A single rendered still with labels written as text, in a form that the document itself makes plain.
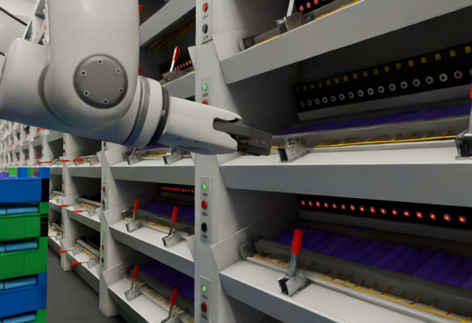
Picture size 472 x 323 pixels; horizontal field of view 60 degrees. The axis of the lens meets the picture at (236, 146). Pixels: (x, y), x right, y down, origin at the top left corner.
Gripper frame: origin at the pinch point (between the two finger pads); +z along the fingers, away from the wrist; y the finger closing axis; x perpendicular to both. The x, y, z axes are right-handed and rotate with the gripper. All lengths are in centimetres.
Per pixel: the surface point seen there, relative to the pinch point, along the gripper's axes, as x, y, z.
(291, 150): 0.0, 1.0, 6.0
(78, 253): -39, -141, 14
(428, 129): 2.8, 19.2, 10.9
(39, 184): -11, -56, -18
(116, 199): -12, -88, 10
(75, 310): -51, -100, 7
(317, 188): -5.2, 6.1, 7.1
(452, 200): -5.6, 24.6, 7.3
